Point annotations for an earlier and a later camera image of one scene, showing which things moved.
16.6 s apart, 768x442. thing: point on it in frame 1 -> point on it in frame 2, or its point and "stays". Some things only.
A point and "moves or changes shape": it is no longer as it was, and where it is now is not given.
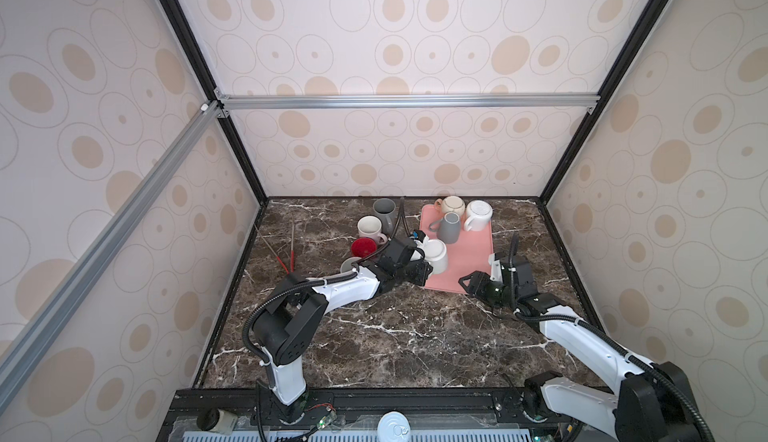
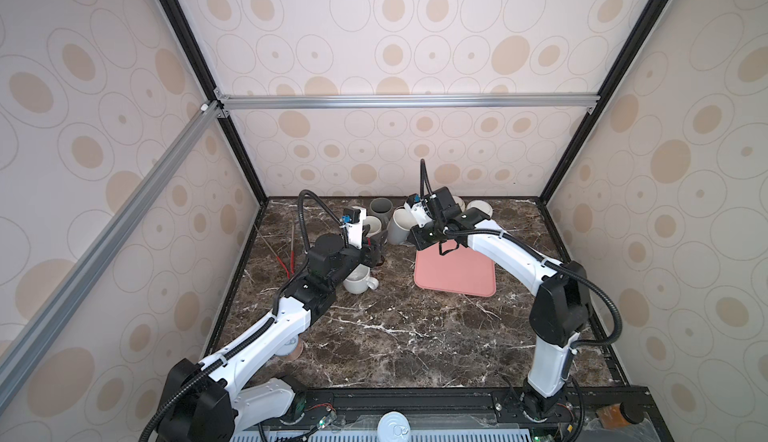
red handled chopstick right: x=292 y=251 stays
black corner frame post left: x=185 y=31 stays
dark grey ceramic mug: x=385 y=208 stays
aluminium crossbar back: x=500 y=101 stays
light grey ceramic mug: x=447 y=228 moves or changes shape
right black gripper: x=479 y=284 -> x=417 y=238
